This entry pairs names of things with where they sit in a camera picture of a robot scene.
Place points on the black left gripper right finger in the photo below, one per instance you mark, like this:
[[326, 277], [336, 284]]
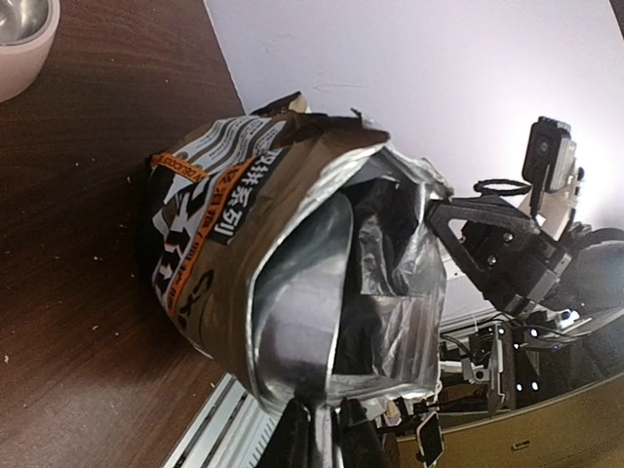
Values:
[[357, 443]]

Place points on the dog food bag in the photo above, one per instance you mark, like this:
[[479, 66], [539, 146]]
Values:
[[220, 202]]

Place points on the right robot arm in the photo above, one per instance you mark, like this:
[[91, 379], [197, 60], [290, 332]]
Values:
[[593, 282]]

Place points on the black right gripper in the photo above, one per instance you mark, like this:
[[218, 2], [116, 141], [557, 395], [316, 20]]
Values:
[[501, 250]]

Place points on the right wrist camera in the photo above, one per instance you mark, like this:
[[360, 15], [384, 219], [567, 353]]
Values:
[[555, 178]]

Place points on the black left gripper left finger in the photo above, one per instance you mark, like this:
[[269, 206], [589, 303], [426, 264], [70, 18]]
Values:
[[291, 442]]

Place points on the pink double pet bowl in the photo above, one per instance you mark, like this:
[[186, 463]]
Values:
[[28, 30]]

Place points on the front aluminium frame rail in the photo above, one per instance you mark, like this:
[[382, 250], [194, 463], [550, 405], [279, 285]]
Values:
[[229, 430]]

